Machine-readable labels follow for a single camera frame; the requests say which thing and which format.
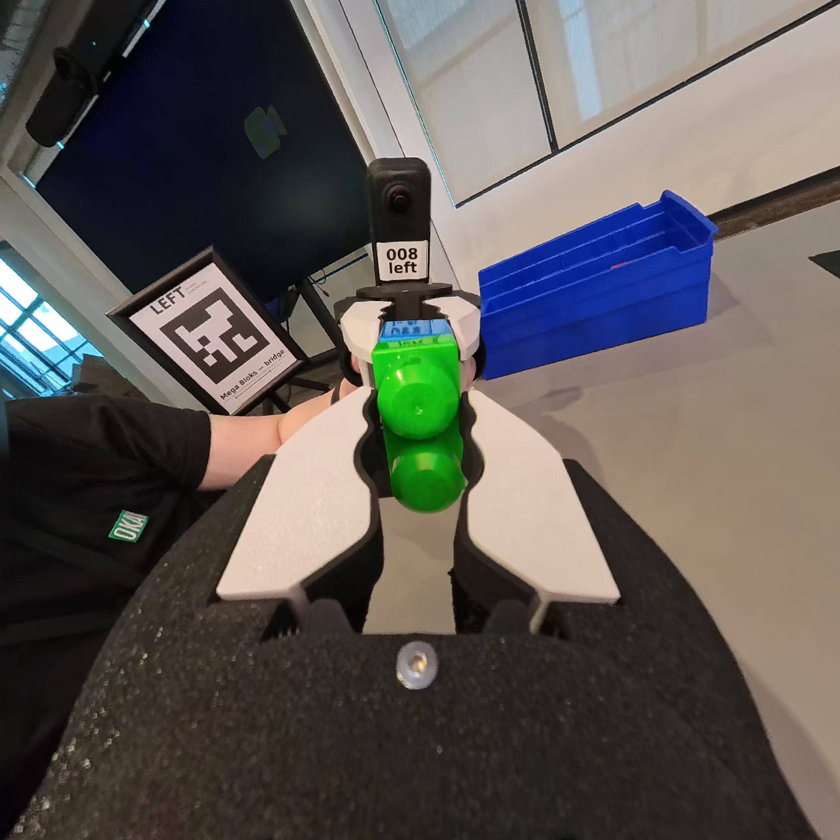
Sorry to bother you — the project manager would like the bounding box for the small side window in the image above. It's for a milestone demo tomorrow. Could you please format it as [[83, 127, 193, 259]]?
[[0, 256, 88, 396]]

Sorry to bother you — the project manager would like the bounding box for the person's black shirt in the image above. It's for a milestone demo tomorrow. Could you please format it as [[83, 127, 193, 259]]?
[[0, 395, 212, 834]]

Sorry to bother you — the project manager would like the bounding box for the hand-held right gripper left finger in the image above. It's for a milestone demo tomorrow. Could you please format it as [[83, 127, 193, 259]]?
[[215, 388, 385, 627]]

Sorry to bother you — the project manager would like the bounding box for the blue plastic bin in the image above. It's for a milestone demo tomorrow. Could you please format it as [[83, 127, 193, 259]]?
[[478, 190, 719, 380]]

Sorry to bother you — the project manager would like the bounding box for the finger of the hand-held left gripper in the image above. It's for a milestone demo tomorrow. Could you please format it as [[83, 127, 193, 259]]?
[[437, 297, 483, 386], [339, 301, 389, 389]]

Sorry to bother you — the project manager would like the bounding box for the blue one-stud toy block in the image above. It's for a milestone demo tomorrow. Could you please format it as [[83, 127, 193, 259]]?
[[381, 319, 450, 345]]

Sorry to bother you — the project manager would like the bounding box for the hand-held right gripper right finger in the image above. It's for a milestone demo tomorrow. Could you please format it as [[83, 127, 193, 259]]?
[[451, 388, 622, 632]]

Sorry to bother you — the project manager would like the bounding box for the black video bar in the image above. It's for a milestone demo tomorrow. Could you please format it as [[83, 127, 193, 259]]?
[[26, 0, 165, 148]]

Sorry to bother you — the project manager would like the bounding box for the large gridded window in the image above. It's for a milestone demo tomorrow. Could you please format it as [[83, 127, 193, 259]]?
[[374, 0, 840, 207]]

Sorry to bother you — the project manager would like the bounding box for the grey desk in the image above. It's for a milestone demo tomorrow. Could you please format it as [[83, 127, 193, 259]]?
[[367, 197, 840, 840]]

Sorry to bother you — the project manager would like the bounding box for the green two-stud toy block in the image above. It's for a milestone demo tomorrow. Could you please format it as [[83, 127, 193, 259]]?
[[371, 338, 468, 514]]

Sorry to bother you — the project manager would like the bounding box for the person's left forearm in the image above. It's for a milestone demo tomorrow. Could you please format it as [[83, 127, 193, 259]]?
[[197, 387, 358, 492]]

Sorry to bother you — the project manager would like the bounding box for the large black tv screen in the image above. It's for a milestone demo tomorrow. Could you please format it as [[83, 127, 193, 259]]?
[[23, 0, 378, 303]]

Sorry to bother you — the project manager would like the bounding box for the framed marker sign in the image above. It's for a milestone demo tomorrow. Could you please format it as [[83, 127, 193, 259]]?
[[106, 246, 311, 417]]

